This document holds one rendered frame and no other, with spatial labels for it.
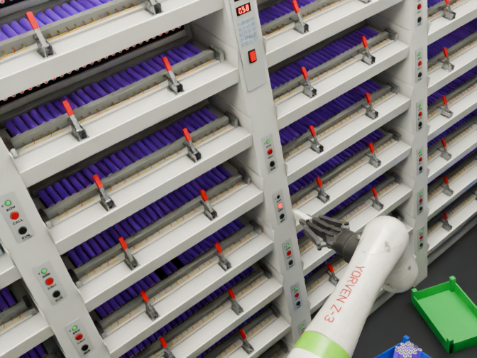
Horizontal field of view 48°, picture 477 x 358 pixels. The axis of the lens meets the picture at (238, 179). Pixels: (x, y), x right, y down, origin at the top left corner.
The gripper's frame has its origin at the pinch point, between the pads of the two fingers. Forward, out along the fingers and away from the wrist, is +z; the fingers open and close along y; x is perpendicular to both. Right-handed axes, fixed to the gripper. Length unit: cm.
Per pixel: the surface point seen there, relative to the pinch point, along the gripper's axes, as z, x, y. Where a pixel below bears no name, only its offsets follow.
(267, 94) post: 9.9, 37.6, 2.6
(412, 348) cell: -12, -80, 33
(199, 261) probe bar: 17.0, -6.9, -29.2
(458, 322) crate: -14, -87, 60
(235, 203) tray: 11.7, 9.1, -14.8
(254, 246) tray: 12.6, -10.7, -11.4
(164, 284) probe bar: 16.8, -6.9, -42.2
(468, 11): 12, 29, 100
